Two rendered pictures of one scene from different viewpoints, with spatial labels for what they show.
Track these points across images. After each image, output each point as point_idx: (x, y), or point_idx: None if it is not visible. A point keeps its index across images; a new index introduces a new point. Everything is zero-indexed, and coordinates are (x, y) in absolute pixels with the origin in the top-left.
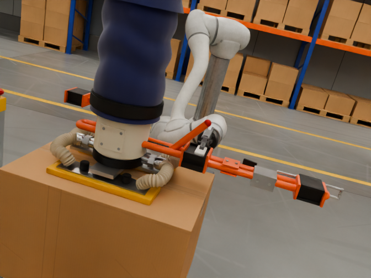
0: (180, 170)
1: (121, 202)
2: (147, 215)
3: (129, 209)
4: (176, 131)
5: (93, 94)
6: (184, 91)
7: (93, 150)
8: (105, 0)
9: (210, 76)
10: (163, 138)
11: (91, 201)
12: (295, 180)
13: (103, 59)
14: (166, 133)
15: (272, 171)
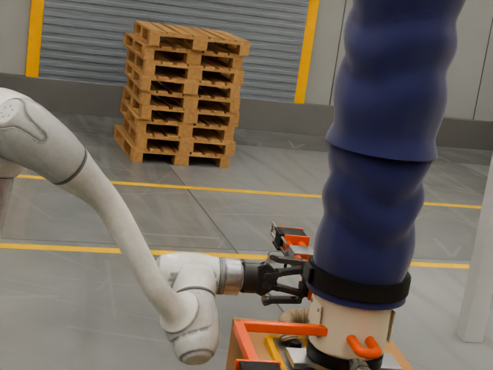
0: (264, 338)
1: (398, 363)
2: (395, 347)
3: (401, 357)
4: (213, 310)
5: (406, 283)
6: (153, 258)
7: (375, 364)
8: (426, 163)
9: (1, 225)
10: (216, 337)
11: None
12: (288, 240)
13: (410, 233)
14: (213, 327)
15: (293, 246)
